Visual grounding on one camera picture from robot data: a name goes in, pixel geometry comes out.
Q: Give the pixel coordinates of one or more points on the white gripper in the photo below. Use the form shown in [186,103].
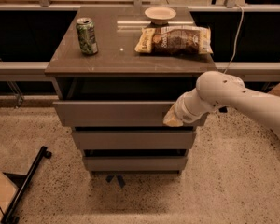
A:
[181,112]

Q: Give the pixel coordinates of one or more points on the grey top drawer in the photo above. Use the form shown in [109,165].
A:
[112,113]

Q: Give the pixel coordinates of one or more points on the grey drawer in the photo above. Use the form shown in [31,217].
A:
[175,139]
[112,113]
[134,164]

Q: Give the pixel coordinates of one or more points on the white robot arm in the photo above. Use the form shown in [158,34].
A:
[215,90]

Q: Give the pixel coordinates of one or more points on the grey drawer cabinet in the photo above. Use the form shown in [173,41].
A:
[118,73]

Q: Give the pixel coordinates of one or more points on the grey bottom drawer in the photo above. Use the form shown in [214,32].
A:
[134,164]

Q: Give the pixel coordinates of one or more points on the grey middle drawer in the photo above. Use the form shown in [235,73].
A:
[175,139]

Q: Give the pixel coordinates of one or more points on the chip bag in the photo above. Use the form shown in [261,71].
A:
[174,40]

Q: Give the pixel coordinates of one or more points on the beige paper bowl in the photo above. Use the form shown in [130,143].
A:
[160,15]

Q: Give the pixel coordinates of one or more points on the green soda can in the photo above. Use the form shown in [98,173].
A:
[86,36]

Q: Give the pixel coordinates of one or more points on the black rolling stand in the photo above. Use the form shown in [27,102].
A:
[22,182]

